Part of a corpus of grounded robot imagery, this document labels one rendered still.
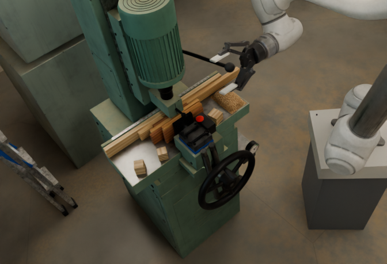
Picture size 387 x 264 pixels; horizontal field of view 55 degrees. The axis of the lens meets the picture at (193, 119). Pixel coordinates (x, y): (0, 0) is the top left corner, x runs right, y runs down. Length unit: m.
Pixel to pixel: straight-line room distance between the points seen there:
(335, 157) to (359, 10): 0.52
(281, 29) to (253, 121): 1.33
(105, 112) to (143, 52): 0.66
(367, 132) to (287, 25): 0.48
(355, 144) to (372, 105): 0.19
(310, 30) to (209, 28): 0.90
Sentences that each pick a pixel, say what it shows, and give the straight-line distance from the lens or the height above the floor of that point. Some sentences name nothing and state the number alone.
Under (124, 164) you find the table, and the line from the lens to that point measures 1.49.
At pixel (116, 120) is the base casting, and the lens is 1.79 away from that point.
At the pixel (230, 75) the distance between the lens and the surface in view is 1.68.
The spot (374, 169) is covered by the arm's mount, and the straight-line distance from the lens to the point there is 1.77.
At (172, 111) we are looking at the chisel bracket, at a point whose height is 1.00.
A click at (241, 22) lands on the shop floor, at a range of 3.60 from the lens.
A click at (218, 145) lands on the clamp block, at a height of 0.93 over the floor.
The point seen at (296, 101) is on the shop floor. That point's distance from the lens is 2.87.
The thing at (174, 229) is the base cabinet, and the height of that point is 0.38.
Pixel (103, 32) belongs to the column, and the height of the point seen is 1.31.
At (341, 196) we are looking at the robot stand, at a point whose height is 0.38.
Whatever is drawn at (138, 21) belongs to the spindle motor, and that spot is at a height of 1.45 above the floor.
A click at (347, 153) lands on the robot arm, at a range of 1.48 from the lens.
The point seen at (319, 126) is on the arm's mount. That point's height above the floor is 0.68.
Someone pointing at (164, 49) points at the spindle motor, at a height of 1.33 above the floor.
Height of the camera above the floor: 2.09
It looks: 49 degrees down
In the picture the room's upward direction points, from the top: 9 degrees counter-clockwise
